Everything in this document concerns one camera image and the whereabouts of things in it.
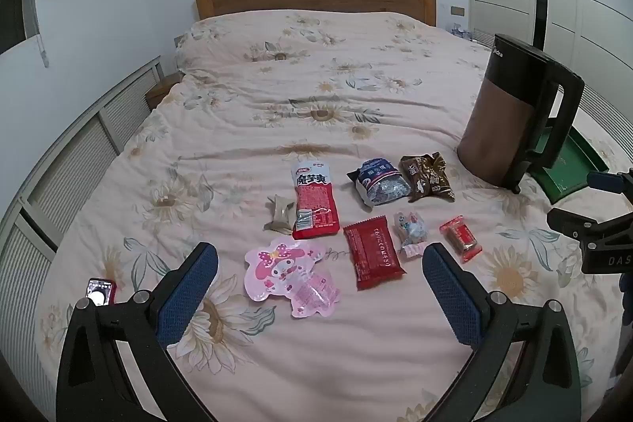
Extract brown black electric kettle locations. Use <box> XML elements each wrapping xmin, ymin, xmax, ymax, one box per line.
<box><xmin>456</xmin><ymin>33</ymin><xmax>586</xmax><ymax>195</ymax></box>

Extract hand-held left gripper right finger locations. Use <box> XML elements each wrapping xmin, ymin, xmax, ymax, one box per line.
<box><xmin>422</xmin><ymin>242</ymin><xmax>597</xmax><ymax>422</ymax></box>

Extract small red candy packet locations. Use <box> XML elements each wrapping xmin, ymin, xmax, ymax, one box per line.
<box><xmin>439</xmin><ymin>214</ymin><xmax>483</xmax><ymax>265</ymax></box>

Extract blue cookie packet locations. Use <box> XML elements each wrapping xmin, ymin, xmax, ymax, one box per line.
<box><xmin>346</xmin><ymin>157</ymin><xmax>413</xmax><ymax>209</ymax></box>

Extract small white candy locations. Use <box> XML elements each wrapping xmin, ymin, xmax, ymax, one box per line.
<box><xmin>393</xmin><ymin>210</ymin><xmax>428</xmax><ymax>261</ymax></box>

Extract pink cartoon snack packet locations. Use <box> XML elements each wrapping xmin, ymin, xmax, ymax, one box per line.
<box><xmin>244</xmin><ymin>239</ymin><xmax>343</xmax><ymax>319</ymax></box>

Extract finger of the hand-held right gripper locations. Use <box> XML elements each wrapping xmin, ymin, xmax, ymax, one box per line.
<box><xmin>546</xmin><ymin>207</ymin><xmax>633</xmax><ymax>251</ymax></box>
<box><xmin>588</xmin><ymin>170</ymin><xmax>633</xmax><ymax>196</ymax></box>

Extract green tray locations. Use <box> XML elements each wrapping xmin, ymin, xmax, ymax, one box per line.
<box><xmin>531</xmin><ymin>118</ymin><xmax>611</xmax><ymax>200</ymax></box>

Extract floral pink bed quilt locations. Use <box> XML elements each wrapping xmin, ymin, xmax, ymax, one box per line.
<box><xmin>30</xmin><ymin>9</ymin><xmax>633</xmax><ymax>422</ymax></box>

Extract grey louvred window cabinet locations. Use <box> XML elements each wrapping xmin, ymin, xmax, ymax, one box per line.
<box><xmin>0</xmin><ymin>56</ymin><xmax>164</xmax><ymax>403</ymax></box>

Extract small blue white clutter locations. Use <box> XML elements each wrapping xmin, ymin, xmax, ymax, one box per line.
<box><xmin>445</xmin><ymin>21</ymin><xmax>476</xmax><ymax>41</ymax></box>

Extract white window frame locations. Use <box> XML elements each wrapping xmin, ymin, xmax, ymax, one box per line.
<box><xmin>20</xmin><ymin>0</ymin><xmax>51</xmax><ymax>68</ymax></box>

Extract red white long snack packet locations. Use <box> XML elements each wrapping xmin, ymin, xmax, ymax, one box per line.
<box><xmin>288</xmin><ymin>161</ymin><xmax>341</xmax><ymax>241</ymax></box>

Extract brown snack packet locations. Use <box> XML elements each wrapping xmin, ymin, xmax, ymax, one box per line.
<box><xmin>399</xmin><ymin>151</ymin><xmax>456</xmax><ymax>204</ymax></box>

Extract dark red snack packet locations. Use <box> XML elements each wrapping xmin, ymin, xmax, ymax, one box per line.
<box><xmin>342</xmin><ymin>214</ymin><xmax>407</xmax><ymax>291</ymax></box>

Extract red smartphone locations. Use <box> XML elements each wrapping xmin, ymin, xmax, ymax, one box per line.
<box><xmin>85</xmin><ymin>278</ymin><xmax>118</xmax><ymax>307</ymax></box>

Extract wooden nightstand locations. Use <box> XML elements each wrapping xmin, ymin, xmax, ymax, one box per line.
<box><xmin>145</xmin><ymin>72</ymin><xmax>185</xmax><ymax>111</ymax></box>

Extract beige candy wrapper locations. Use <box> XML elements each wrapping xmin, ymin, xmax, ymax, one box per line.
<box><xmin>262</xmin><ymin>195</ymin><xmax>298</xmax><ymax>236</ymax></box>

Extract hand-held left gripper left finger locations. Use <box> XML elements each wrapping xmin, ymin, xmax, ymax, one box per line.
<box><xmin>56</xmin><ymin>242</ymin><xmax>219</xmax><ymax>422</ymax></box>

